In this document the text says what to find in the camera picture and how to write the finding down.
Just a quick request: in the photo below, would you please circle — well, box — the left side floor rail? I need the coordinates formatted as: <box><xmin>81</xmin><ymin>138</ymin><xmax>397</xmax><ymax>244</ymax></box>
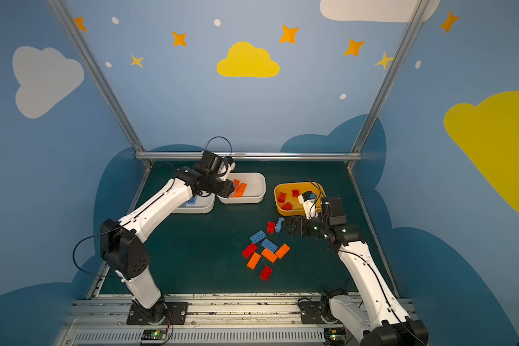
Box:
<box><xmin>77</xmin><ymin>157</ymin><xmax>151</xmax><ymax>299</ymax></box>

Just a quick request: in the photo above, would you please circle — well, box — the white left plastic bin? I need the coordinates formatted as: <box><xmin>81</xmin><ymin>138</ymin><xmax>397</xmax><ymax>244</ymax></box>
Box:
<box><xmin>168</xmin><ymin>179</ymin><xmax>214</xmax><ymax>214</ymax></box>

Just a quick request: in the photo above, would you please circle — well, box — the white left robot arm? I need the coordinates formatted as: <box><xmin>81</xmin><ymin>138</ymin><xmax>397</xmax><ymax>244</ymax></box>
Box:
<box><xmin>100</xmin><ymin>150</ymin><xmax>236</xmax><ymax>325</ymax></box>

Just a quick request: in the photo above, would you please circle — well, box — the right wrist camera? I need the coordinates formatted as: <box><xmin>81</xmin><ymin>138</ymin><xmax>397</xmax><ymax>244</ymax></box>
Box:
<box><xmin>298</xmin><ymin>190</ymin><xmax>319</xmax><ymax>220</ymax></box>

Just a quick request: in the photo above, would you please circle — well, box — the right green circuit board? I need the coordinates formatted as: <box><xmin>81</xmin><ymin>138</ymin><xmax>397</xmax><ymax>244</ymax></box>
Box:
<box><xmin>323</xmin><ymin>328</ymin><xmax>347</xmax><ymax>346</ymax></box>

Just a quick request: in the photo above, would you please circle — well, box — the left aluminium frame post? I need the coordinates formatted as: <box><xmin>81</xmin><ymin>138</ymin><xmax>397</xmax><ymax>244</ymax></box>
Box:
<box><xmin>48</xmin><ymin>0</ymin><xmax>145</xmax><ymax>151</ymax></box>

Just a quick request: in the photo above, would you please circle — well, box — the left green circuit board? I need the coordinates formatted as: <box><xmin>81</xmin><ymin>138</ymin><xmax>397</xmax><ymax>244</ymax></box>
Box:
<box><xmin>141</xmin><ymin>329</ymin><xmax>168</xmax><ymax>344</ymax></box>

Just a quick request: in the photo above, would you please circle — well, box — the white middle plastic bin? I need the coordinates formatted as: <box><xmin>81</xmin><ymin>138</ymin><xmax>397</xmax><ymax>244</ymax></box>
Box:
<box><xmin>218</xmin><ymin>172</ymin><xmax>266</xmax><ymax>204</ymax></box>

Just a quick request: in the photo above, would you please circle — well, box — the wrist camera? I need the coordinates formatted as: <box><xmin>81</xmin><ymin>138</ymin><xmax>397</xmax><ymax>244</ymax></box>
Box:
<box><xmin>298</xmin><ymin>190</ymin><xmax>319</xmax><ymax>220</ymax></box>
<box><xmin>218</xmin><ymin>156</ymin><xmax>236</xmax><ymax>181</ymax></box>

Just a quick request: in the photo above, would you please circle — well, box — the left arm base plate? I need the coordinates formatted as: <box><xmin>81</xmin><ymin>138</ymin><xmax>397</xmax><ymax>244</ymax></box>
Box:
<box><xmin>126</xmin><ymin>301</ymin><xmax>189</xmax><ymax>326</ymax></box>

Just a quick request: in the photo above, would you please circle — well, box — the green circuit board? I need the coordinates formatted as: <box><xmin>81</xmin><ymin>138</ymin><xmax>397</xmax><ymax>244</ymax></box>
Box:
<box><xmin>141</xmin><ymin>329</ymin><xmax>168</xmax><ymax>344</ymax></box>
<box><xmin>323</xmin><ymin>328</ymin><xmax>347</xmax><ymax>346</ymax></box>

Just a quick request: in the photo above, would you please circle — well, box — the right side floor rail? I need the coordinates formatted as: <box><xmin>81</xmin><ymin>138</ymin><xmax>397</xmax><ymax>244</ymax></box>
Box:
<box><xmin>346</xmin><ymin>160</ymin><xmax>401</xmax><ymax>298</ymax></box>

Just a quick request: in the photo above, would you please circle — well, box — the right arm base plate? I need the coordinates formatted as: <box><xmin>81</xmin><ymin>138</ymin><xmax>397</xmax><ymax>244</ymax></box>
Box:
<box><xmin>297</xmin><ymin>298</ymin><xmax>340</xmax><ymax>324</ymax></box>

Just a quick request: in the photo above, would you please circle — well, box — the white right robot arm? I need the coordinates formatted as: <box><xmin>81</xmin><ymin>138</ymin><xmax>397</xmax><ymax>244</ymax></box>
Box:
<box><xmin>297</xmin><ymin>191</ymin><xmax>429</xmax><ymax>345</ymax></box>

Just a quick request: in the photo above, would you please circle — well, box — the long red lego brick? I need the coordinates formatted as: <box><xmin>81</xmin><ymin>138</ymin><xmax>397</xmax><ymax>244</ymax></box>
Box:
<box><xmin>242</xmin><ymin>243</ymin><xmax>258</xmax><ymax>259</ymax></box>

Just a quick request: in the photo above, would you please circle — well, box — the right aluminium frame post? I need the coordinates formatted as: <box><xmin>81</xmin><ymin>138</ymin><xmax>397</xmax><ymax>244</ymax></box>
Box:
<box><xmin>351</xmin><ymin>0</ymin><xmax>430</xmax><ymax>160</ymax></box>

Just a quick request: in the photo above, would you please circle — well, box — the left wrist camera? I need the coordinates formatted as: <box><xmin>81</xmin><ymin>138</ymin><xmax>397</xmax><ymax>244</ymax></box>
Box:
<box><xmin>218</xmin><ymin>156</ymin><xmax>236</xmax><ymax>181</ymax></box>

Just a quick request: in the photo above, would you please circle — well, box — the white plastic bin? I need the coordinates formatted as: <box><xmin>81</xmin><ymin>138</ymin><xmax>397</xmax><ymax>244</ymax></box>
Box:
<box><xmin>218</xmin><ymin>172</ymin><xmax>266</xmax><ymax>204</ymax></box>
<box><xmin>168</xmin><ymin>179</ymin><xmax>214</xmax><ymax>214</ymax></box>

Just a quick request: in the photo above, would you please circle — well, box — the floor rail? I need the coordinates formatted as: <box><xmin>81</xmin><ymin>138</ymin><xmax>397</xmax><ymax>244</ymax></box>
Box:
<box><xmin>346</xmin><ymin>160</ymin><xmax>401</xmax><ymax>298</ymax></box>
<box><xmin>77</xmin><ymin>157</ymin><xmax>151</xmax><ymax>299</ymax></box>

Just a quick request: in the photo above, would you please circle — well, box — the blue lego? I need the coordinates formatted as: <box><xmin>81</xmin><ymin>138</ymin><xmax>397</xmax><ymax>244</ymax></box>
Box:
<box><xmin>186</xmin><ymin>196</ymin><xmax>197</xmax><ymax>205</ymax></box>
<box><xmin>250</xmin><ymin>230</ymin><xmax>266</xmax><ymax>245</ymax></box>
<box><xmin>261</xmin><ymin>239</ymin><xmax>278</xmax><ymax>254</ymax></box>
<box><xmin>275</xmin><ymin>217</ymin><xmax>285</xmax><ymax>233</ymax></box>

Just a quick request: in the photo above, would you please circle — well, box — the yellow plastic bin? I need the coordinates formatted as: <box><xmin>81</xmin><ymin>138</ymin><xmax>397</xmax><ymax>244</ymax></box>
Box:
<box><xmin>273</xmin><ymin>182</ymin><xmax>325</xmax><ymax>216</ymax></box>

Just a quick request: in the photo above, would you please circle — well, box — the red lego bottom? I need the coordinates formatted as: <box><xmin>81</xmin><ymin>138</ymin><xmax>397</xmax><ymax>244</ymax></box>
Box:
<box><xmin>260</xmin><ymin>265</ymin><xmax>273</xmax><ymax>282</ymax></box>

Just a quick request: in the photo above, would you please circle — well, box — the aluminium frame post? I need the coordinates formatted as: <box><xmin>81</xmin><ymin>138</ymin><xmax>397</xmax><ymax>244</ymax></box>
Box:
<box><xmin>48</xmin><ymin>0</ymin><xmax>145</xmax><ymax>151</ymax></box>
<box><xmin>351</xmin><ymin>0</ymin><xmax>430</xmax><ymax>160</ymax></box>

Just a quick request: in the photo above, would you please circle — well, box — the horizontal aluminium frame rail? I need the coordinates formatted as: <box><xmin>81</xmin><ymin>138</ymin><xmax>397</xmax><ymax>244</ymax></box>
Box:
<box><xmin>136</xmin><ymin>151</ymin><xmax>362</xmax><ymax>161</ymax></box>

